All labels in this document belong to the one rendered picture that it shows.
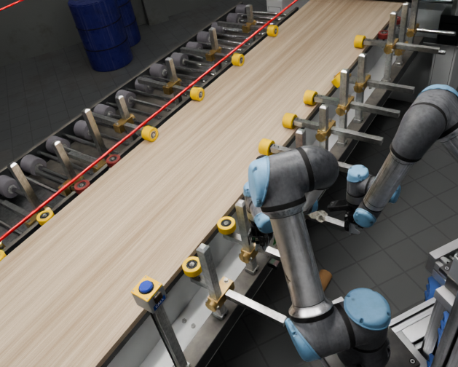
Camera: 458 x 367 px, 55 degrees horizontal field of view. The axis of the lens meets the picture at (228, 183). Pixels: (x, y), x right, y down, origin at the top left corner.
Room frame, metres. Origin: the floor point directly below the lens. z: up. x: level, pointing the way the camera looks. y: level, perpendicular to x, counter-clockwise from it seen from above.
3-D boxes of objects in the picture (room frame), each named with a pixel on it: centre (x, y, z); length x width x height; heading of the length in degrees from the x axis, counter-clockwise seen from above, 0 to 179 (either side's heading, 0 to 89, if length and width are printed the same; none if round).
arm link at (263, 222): (1.02, -0.11, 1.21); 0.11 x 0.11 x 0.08; 8
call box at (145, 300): (0.81, 0.30, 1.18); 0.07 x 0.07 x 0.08; 49
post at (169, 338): (0.81, 0.30, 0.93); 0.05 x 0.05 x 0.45; 49
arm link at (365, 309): (0.59, -0.29, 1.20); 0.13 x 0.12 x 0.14; 98
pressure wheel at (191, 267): (1.12, 0.20, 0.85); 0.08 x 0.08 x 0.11
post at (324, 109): (1.76, -0.52, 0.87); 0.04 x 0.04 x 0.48; 49
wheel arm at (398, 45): (2.53, -1.22, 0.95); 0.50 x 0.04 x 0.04; 49
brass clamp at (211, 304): (1.02, 0.12, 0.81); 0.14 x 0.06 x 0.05; 139
